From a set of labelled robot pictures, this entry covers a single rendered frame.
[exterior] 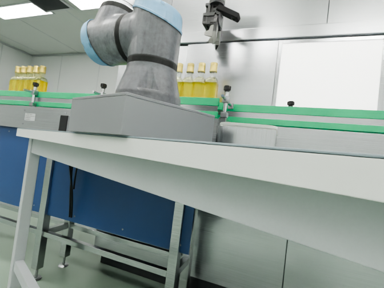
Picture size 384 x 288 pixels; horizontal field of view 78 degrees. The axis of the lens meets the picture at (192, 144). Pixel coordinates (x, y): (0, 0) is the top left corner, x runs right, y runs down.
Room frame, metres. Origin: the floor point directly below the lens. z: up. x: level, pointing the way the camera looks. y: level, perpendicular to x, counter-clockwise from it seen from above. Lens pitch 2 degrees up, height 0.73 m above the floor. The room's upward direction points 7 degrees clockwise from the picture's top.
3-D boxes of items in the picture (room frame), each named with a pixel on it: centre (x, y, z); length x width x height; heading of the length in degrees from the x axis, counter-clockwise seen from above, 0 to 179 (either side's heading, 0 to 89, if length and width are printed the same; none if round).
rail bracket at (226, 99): (0.93, -0.12, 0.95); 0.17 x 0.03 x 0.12; 160
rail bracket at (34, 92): (1.26, 0.89, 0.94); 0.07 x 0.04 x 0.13; 160
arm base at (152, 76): (0.55, 0.11, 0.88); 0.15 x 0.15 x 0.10
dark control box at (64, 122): (1.12, 0.57, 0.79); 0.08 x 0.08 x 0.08; 70
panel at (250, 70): (1.13, -0.34, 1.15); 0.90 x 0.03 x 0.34; 70
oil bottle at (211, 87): (1.09, -0.06, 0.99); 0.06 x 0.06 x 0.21; 69
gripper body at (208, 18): (1.10, -0.03, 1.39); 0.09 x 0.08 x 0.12; 69
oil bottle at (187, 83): (1.13, 0.05, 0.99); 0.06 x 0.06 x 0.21; 70
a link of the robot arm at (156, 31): (0.55, 0.12, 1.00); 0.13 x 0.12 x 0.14; 63
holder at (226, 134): (0.83, -0.20, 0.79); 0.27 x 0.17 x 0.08; 160
